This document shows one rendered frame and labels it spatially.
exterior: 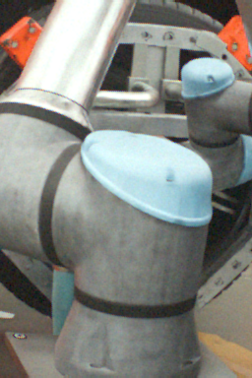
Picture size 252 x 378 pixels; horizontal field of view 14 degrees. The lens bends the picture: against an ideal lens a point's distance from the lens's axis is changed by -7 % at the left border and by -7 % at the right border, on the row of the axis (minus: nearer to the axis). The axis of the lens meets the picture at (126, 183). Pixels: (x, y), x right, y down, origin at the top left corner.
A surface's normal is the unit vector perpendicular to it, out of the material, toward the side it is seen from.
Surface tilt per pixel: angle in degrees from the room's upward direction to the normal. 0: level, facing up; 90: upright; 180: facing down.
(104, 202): 90
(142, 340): 72
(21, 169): 51
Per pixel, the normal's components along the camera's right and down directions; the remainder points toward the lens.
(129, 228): -0.21, 0.18
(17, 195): -0.42, -0.11
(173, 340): 0.65, -0.09
